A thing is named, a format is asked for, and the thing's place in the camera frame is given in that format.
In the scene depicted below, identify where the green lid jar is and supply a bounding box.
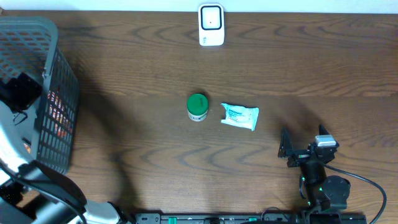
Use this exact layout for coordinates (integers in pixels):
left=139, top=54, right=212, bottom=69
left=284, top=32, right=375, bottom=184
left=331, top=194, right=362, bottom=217
left=187, top=93, right=209, bottom=122

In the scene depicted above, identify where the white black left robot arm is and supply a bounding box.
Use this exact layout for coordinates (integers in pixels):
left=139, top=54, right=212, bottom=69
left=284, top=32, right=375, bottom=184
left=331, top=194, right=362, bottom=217
left=1, top=73, right=135, bottom=223

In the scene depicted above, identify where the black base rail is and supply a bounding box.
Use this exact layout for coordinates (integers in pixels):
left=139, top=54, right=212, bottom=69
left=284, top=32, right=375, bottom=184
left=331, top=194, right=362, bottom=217
left=133, top=207, right=367, bottom=224

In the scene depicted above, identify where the white barcode scanner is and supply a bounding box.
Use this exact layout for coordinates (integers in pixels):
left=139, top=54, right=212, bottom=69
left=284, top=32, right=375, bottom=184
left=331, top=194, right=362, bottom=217
left=198, top=3, right=225, bottom=47

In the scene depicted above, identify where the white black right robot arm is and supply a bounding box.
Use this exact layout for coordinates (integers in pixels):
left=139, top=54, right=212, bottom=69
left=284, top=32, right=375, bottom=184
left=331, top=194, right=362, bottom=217
left=278, top=125, right=366, bottom=224

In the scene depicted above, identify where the dark grey plastic basket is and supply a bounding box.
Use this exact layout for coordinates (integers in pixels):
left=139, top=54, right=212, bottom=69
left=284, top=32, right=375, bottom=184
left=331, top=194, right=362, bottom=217
left=1, top=16, right=80, bottom=174

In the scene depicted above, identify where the orange snack in basket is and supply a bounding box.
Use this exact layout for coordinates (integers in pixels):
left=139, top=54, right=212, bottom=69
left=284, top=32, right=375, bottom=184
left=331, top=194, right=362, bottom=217
left=24, top=90, right=77, bottom=159

